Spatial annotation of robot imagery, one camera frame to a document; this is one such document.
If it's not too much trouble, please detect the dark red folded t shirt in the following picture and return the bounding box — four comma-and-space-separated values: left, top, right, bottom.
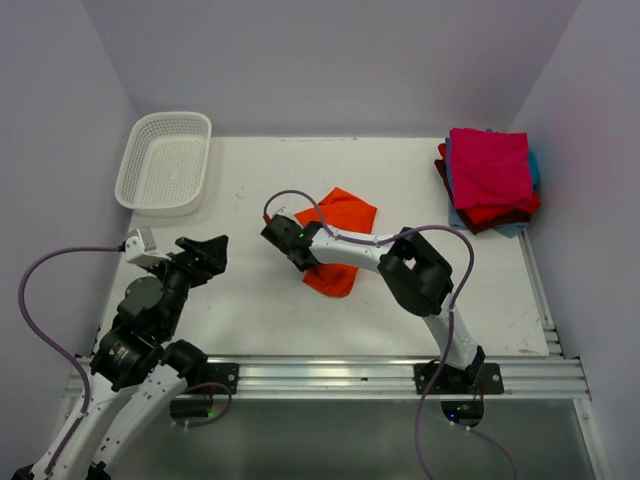
434, 159, 532, 238

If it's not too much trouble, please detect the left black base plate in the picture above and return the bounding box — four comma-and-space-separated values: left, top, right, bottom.
182, 362, 239, 396

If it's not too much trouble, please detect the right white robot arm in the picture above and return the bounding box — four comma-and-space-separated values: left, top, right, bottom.
261, 214, 486, 394

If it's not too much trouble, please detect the white plastic basket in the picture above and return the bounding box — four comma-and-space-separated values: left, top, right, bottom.
114, 111, 212, 218

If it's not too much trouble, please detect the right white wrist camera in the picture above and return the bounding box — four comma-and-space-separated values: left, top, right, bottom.
263, 207, 297, 224

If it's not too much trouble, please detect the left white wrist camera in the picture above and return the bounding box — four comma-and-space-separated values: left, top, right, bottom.
123, 227, 169, 268

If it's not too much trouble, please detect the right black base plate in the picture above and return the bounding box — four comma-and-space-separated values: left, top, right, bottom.
413, 362, 505, 395

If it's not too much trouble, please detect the orange t shirt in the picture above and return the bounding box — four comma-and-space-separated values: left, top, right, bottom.
303, 187, 377, 298

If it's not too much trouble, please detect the magenta folded t shirt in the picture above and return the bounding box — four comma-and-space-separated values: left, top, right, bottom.
447, 128, 534, 209

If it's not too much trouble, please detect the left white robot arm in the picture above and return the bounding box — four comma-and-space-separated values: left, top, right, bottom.
13, 229, 235, 479

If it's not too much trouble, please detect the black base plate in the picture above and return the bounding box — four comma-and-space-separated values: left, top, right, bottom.
182, 362, 239, 396
413, 362, 505, 395

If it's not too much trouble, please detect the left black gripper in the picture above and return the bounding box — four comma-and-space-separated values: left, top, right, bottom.
140, 234, 227, 336

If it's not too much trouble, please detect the aluminium mounting rail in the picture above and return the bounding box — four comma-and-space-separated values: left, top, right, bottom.
64, 353, 591, 400

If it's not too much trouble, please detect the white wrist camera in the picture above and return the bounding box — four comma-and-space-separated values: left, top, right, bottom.
263, 207, 297, 224
123, 227, 169, 268

